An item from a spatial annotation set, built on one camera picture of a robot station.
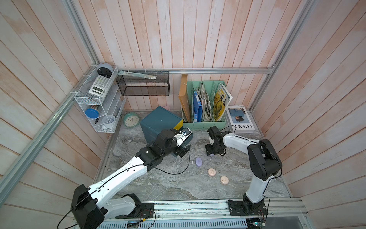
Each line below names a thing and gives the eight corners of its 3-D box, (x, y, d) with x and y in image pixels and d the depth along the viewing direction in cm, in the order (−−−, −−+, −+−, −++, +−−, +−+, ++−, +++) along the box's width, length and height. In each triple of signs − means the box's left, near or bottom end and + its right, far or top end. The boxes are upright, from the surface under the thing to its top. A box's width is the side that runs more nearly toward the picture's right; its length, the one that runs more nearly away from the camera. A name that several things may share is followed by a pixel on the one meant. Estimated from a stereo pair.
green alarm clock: (127, 129, 110) (122, 118, 100) (129, 123, 114) (124, 112, 105) (138, 129, 110) (134, 118, 101) (140, 123, 114) (136, 112, 105)
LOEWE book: (231, 133, 107) (233, 129, 103) (224, 109, 124) (226, 105, 120) (252, 133, 107) (255, 129, 103) (243, 109, 124) (245, 105, 120)
